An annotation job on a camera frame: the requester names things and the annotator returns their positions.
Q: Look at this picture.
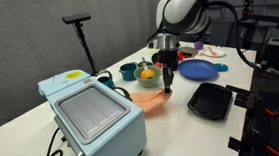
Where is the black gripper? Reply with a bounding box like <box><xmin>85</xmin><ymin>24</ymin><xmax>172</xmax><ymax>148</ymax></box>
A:
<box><xmin>158</xmin><ymin>48</ymin><xmax>182</xmax><ymax>94</ymax></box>

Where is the orange cloth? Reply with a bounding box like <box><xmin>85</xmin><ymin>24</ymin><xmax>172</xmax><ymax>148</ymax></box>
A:
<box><xmin>128</xmin><ymin>86</ymin><xmax>175</xmax><ymax>116</ymax></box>

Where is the small orange toy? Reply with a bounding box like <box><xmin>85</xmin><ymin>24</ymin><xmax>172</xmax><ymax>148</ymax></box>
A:
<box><xmin>153</xmin><ymin>61</ymin><xmax>163</xmax><ymax>70</ymax></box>

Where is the green bowl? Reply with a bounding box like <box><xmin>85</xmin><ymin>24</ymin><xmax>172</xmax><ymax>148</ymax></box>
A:
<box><xmin>133</xmin><ymin>63</ymin><xmax>164</xmax><ymax>89</ymax></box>

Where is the orange toy fruit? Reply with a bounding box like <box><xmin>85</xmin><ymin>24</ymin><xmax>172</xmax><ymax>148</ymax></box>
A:
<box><xmin>139</xmin><ymin>68</ymin><xmax>157</xmax><ymax>81</ymax></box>

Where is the blue round plate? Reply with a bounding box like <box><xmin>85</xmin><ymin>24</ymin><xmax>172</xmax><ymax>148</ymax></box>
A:
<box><xmin>176</xmin><ymin>57</ymin><xmax>220</xmax><ymax>83</ymax></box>

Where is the teal pot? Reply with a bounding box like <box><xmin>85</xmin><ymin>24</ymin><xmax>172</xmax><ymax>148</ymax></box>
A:
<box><xmin>117</xmin><ymin>61</ymin><xmax>140</xmax><ymax>83</ymax></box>

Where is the black ridged grill tray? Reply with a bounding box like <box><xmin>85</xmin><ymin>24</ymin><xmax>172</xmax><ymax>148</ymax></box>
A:
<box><xmin>185</xmin><ymin>80</ymin><xmax>236</xmax><ymax>123</ymax></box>

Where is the purple ball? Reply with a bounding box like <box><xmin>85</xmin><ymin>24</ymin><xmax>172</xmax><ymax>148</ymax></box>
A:
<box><xmin>193</xmin><ymin>40</ymin><xmax>205</xmax><ymax>51</ymax></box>

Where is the pink utensil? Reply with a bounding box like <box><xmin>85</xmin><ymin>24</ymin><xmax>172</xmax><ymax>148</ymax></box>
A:
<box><xmin>206</xmin><ymin>46</ymin><xmax>218</xmax><ymax>57</ymax></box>

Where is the small teal dish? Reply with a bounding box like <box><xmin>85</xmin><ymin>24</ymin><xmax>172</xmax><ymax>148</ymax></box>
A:
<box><xmin>213</xmin><ymin>61</ymin><xmax>229</xmax><ymax>73</ymax></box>

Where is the white plate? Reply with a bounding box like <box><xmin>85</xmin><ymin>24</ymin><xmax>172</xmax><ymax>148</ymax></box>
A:
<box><xmin>200</xmin><ymin>44</ymin><xmax>228</xmax><ymax>60</ymax></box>

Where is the long black tape strip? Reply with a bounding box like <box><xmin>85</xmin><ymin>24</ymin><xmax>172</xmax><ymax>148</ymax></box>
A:
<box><xmin>225</xmin><ymin>83</ymin><xmax>249</xmax><ymax>96</ymax></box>

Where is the grey pleated curtain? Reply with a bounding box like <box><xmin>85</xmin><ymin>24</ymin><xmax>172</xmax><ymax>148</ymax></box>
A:
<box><xmin>132</xmin><ymin>0</ymin><xmax>195</xmax><ymax>52</ymax></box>

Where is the short black tape piece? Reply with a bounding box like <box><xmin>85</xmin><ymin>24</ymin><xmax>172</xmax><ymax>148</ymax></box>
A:
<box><xmin>235</xmin><ymin>93</ymin><xmax>250</xmax><ymax>102</ymax></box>
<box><xmin>226</xmin><ymin>134</ymin><xmax>245</xmax><ymax>153</ymax></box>
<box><xmin>234</xmin><ymin>99</ymin><xmax>248</xmax><ymax>110</ymax></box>

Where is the light blue toaster oven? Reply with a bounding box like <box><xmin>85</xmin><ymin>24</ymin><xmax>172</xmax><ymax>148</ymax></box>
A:
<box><xmin>36</xmin><ymin>65</ymin><xmax>149</xmax><ymax>156</ymax></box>

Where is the black cable loop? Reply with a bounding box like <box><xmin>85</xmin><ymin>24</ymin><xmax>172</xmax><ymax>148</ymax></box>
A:
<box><xmin>113</xmin><ymin>85</ymin><xmax>133</xmax><ymax>104</ymax></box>

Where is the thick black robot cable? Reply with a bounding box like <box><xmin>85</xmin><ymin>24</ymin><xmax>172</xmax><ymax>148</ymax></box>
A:
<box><xmin>207</xmin><ymin>0</ymin><xmax>279</xmax><ymax>84</ymax></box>

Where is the black camera stand pole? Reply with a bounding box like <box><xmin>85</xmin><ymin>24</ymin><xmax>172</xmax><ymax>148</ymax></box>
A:
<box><xmin>74</xmin><ymin>20</ymin><xmax>101</xmax><ymax>78</ymax></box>

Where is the orange handled clamp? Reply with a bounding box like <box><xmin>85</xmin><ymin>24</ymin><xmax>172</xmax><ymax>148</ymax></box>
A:
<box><xmin>250</xmin><ymin>126</ymin><xmax>279</xmax><ymax>156</ymax></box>
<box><xmin>250</xmin><ymin>93</ymin><xmax>279</xmax><ymax>118</ymax></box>

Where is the black stereo camera bar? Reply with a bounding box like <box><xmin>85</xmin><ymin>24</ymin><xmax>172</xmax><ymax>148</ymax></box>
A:
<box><xmin>61</xmin><ymin>12</ymin><xmax>93</xmax><ymax>26</ymax></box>

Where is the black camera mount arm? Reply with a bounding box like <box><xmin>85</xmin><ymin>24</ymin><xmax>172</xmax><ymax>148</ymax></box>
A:
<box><xmin>237</xmin><ymin>0</ymin><xmax>279</xmax><ymax>33</ymax></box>

